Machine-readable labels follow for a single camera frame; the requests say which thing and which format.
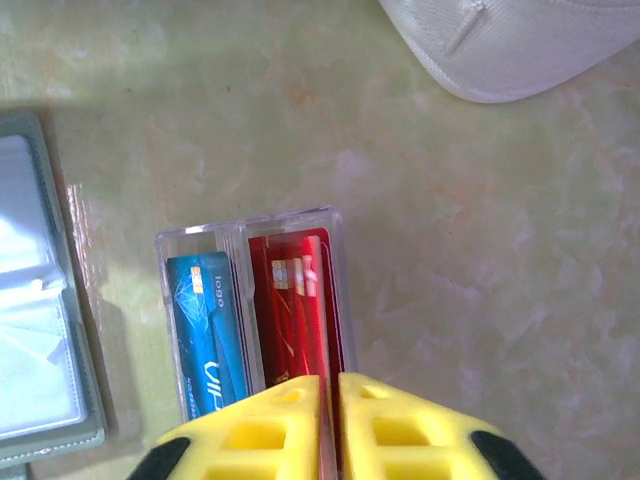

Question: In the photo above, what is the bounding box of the clear acrylic card box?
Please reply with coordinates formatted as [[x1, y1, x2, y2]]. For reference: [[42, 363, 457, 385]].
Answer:
[[153, 204, 359, 426]]

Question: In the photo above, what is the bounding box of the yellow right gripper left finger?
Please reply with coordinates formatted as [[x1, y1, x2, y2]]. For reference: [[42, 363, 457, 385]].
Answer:
[[127, 374, 321, 480]]

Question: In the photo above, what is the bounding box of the blue VIP card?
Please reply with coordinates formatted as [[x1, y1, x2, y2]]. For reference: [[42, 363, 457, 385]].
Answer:
[[166, 251, 237, 420]]

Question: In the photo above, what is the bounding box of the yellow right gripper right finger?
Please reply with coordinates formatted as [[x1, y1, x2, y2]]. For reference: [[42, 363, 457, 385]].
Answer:
[[338, 372, 546, 480]]

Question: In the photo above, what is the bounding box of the red chip card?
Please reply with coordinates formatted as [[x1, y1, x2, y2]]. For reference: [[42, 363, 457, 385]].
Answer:
[[248, 234, 301, 390], [298, 235, 342, 480]]

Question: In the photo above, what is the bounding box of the white plastic container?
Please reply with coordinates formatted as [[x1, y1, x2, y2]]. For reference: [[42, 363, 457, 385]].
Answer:
[[377, 0, 640, 105]]

